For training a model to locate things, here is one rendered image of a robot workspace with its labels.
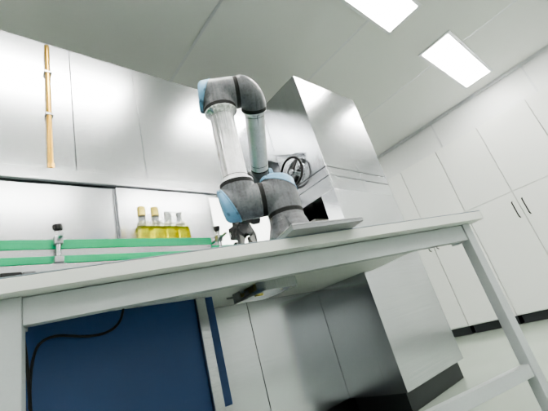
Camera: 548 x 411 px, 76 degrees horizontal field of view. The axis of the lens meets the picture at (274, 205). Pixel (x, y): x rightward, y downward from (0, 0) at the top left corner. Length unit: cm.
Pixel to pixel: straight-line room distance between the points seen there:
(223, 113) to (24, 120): 96
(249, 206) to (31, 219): 91
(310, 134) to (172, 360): 159
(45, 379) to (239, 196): 74
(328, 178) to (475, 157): 280
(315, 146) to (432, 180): 279
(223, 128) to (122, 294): 63
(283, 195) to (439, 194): 381
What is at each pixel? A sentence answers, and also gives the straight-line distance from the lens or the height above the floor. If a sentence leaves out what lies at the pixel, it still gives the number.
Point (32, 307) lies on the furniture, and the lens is 94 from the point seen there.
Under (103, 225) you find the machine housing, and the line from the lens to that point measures 170.
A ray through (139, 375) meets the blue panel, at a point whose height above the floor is 50.
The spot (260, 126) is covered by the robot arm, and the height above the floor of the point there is 125.
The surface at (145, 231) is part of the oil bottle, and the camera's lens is 154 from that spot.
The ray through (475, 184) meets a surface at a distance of 468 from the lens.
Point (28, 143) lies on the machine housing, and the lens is 183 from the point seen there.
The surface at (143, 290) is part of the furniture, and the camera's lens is 93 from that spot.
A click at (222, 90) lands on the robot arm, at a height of 133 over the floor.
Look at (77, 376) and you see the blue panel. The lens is 125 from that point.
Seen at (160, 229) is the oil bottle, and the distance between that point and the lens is 157.
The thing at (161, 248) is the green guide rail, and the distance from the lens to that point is 142.
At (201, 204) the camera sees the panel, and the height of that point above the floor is 126.
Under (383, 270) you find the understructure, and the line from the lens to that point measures 219.
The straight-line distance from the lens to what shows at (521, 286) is 458.
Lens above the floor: 48
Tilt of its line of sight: 21 degrees up
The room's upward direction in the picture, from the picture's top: 16 degrees counter-clockwise
